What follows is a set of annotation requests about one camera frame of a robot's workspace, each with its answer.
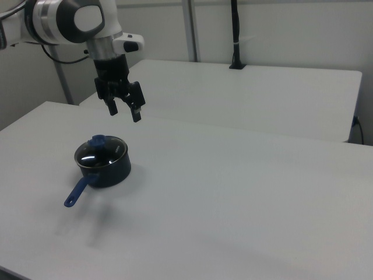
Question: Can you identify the grey metal frame post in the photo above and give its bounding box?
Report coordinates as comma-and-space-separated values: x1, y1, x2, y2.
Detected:
181, 0, 202, 63

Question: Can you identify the black pole with clamp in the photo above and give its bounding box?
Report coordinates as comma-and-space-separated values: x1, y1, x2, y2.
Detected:
228, 0, 248, 71

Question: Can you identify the black saucepan with blue handle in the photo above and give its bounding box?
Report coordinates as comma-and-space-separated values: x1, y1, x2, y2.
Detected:
64, 134, 132, 208

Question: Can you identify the glass lid with blue knob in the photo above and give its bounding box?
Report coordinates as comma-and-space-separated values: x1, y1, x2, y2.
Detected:
74, 134, 128, 169

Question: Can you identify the white adjoining table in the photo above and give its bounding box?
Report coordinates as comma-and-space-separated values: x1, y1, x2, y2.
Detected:
79, 59, 363, 144

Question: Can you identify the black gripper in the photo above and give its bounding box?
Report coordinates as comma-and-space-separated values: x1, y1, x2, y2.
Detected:
93, 54, 146, 123

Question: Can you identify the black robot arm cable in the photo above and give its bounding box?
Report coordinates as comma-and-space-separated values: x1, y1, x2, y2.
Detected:
40, 43, 90, 64

